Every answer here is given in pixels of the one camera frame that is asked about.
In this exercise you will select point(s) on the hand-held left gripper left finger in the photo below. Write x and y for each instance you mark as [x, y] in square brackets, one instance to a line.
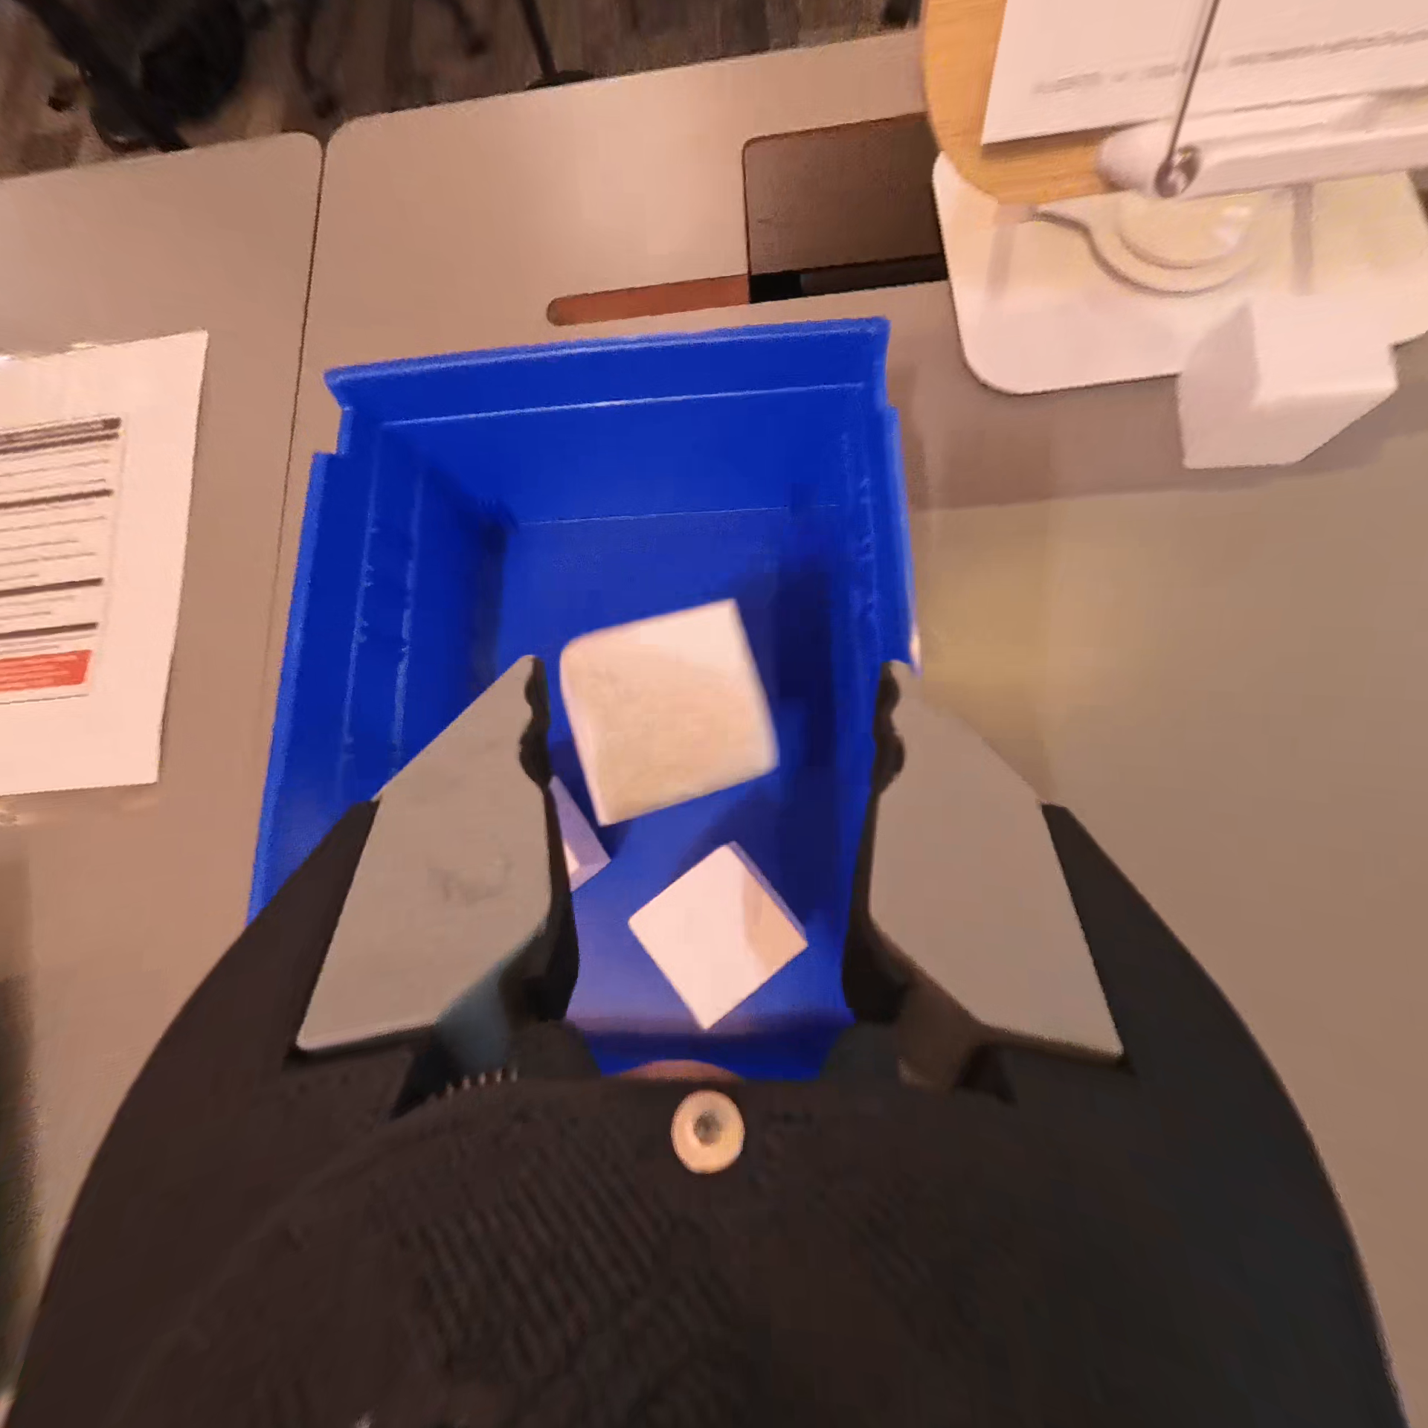
[435, 883]

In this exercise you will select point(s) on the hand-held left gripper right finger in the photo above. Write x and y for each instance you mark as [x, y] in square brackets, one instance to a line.
[981, 893]

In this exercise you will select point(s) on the white hard foam cube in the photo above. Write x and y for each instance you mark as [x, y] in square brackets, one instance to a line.
[578, 844]
[714, 939]
[668, 707]
[1283, 389]

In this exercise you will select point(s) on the large blue plastic bin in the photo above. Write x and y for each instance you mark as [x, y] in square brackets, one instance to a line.
[668, 491]

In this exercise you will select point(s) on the white sheet with red label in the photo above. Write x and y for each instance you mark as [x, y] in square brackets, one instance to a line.
[99, 725]

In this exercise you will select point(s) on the white wooden document stand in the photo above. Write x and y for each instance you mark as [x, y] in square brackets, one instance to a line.
[1003, 323]

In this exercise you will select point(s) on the white printed paper sheet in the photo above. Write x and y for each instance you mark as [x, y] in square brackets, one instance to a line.
[1115, 66]

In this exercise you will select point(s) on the black office chair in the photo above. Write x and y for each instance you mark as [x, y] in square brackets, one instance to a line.
[144, 78]

